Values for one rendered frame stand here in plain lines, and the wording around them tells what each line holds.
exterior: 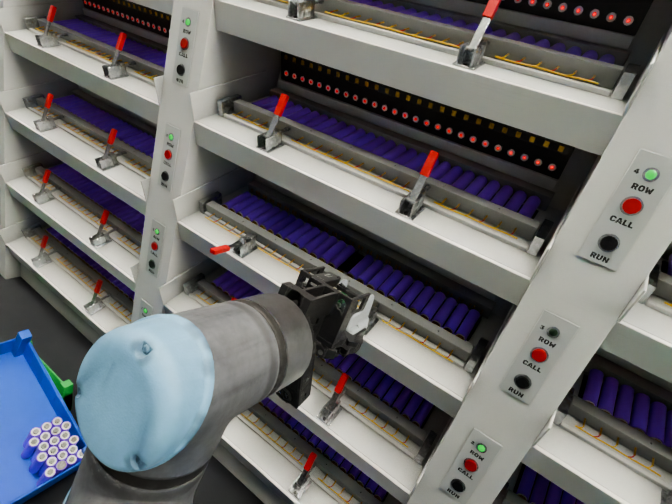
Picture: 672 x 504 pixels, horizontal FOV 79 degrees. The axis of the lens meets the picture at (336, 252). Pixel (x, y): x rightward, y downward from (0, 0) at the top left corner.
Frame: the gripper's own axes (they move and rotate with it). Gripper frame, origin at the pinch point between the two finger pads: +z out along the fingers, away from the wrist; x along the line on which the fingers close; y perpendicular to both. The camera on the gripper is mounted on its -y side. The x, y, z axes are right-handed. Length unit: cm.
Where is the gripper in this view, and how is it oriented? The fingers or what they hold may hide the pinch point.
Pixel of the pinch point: (354, 316)
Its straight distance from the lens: 58.9
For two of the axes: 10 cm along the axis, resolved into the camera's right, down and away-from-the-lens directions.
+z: 4.6, -0.5, 8.9
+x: -8.0, -4.4, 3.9
